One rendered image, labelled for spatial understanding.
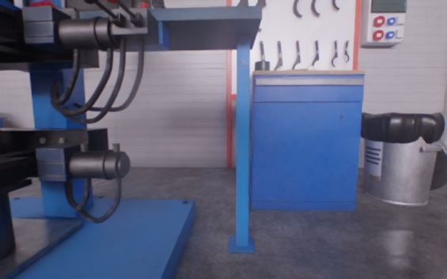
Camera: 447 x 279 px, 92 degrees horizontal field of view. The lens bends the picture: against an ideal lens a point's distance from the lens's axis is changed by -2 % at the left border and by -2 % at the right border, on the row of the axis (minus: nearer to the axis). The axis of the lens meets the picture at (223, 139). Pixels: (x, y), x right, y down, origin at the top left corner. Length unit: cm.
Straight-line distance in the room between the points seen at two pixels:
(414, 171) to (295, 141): 88
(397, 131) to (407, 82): 151
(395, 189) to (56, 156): 203
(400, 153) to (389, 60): 155
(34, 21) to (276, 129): 128
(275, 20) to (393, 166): 189
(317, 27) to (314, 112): 155
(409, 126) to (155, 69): 248
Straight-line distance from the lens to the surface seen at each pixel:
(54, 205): 152
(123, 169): 90
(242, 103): 104
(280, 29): 285
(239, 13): 93
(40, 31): 100
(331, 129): 163
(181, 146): 278
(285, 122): 153
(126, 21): 88
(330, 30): 300
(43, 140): 115
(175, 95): 277
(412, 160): 201
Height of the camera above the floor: 68
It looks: 7 degrees down
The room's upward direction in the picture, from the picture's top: straight up
